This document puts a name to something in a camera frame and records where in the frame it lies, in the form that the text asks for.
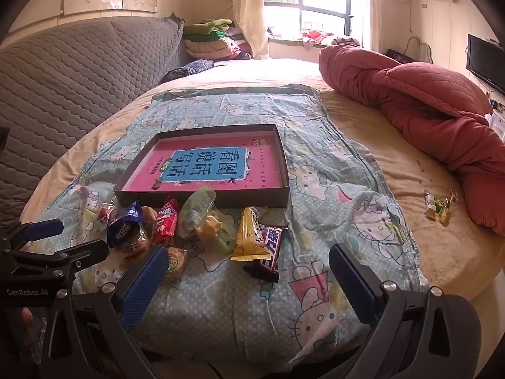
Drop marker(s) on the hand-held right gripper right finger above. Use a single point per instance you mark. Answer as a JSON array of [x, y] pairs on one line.
[[351, 288]]

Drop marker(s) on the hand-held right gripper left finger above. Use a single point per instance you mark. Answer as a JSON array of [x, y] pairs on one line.
[[144, 284]]

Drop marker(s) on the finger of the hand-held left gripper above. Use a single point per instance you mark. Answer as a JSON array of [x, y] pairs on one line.
[[43, 229], [85, 250]]

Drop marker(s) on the round pastry with green label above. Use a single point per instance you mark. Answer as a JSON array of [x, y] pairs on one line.
[[176, 262]]

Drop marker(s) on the small clear snack packet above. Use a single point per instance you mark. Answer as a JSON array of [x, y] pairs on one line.
[[104, 214]]

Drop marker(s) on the blue snack packet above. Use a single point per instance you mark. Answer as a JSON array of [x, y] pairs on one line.
[[124, 225]]

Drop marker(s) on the clear packet of pastries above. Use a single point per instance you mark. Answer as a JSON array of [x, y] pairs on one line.
[[148, 221]]

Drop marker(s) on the red snack packet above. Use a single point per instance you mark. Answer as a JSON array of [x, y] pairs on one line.
[[165, 221]]

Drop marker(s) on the dark chocolate bar packet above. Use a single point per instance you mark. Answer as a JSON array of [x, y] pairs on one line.
[[270, 250]]

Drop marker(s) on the green translucent pastry packet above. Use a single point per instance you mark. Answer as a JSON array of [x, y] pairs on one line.
[[197, 209]]

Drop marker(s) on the yellow snack packet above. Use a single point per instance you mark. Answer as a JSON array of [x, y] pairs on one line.
[[248, 237]]

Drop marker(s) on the shallow box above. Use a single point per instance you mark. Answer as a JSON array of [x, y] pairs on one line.
[[282, 158]]

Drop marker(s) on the person's left hand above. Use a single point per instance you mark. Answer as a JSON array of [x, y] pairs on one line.
[[25, 318]]

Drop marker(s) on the cartoon cat printed blanket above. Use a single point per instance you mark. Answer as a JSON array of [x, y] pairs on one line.
[[236, 304]]

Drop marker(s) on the green candy packet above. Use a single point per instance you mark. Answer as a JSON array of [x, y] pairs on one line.
[[436, 207]]

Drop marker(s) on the bed with beige sheet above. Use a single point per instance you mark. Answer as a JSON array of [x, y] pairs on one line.
[[394, 166]]

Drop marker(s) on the pink book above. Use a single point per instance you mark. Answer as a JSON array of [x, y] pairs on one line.
[[260, 166]]

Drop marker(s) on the grey quilted headboard cover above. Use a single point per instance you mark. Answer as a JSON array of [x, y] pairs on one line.
[[79, 79]]

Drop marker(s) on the dark patterned pillow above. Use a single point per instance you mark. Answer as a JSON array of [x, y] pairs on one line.
[[189, 69]]

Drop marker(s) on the red quilt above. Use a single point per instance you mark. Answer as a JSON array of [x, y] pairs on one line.
[[414, 87]]

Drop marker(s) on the white cabinet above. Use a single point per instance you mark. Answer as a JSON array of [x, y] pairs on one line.
[[498, 120]]

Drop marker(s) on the black bag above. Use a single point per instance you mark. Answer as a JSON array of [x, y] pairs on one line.
[[398, 56]]

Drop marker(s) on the stack of folded blankets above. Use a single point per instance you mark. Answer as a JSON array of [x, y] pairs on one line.
[[213, 41]]

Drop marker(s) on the white rounded appliance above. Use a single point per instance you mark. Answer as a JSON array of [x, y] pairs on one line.
[[425, 50]]

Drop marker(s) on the clothes on window sill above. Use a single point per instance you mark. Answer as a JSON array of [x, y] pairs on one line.
[[331, 38]]

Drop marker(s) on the black television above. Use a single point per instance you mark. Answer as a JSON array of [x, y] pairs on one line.
[[485, 61]]

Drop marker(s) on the sheer pale curtain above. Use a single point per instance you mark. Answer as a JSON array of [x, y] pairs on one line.
[[373, 8]]

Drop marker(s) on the cream curtain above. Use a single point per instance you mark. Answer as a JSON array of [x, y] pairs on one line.
[[248, 8]]

